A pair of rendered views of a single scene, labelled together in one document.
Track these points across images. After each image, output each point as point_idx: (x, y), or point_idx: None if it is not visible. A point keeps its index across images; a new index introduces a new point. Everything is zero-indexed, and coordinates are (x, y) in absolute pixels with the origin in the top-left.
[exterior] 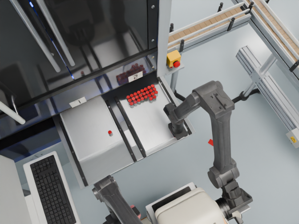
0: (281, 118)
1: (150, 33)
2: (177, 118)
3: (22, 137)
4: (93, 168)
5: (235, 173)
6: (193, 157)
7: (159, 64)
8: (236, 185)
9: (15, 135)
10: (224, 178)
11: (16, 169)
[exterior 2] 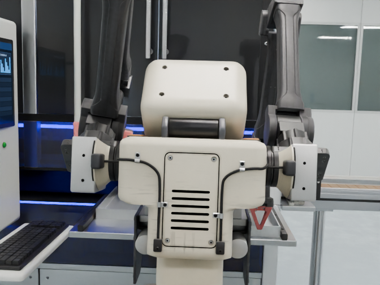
0: None
1: (260, 86)
2: (255, 133)
3: (52, 200)
4: (106, 225)
5: (305, 118)
6: None
7: None
8: (303, 129)
9: (47, 198)
10: (283, 116)
11: (13, 219)
